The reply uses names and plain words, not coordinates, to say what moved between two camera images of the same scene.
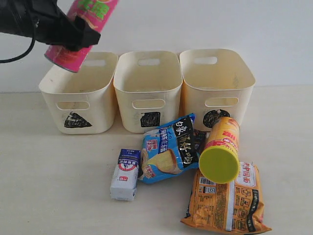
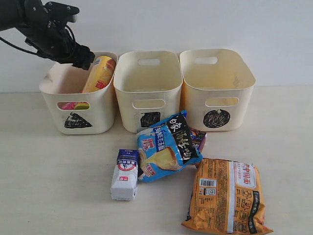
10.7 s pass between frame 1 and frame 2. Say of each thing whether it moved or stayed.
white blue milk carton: stayed
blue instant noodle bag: moved
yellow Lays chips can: moved
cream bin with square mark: stayed
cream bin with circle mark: stayed
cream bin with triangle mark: stayed
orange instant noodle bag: stayed
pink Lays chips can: moved
